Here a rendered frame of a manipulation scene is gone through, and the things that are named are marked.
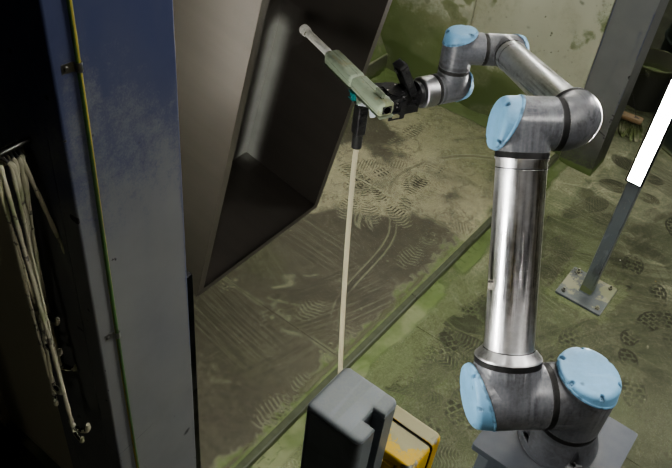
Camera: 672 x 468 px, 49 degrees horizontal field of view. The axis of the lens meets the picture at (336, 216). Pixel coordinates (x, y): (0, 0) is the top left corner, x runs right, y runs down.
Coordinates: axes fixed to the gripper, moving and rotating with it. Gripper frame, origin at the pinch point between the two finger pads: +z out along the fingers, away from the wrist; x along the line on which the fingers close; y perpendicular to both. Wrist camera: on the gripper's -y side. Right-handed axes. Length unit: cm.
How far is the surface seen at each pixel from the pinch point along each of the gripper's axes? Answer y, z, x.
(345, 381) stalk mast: -50, 75, -111
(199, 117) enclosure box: 0.4, 43.6, 4.8
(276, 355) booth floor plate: 109, 13, 6
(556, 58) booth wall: 55, -166, 78
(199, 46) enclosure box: -19.3, 43.9, 4.4
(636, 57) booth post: 39, -179, 46
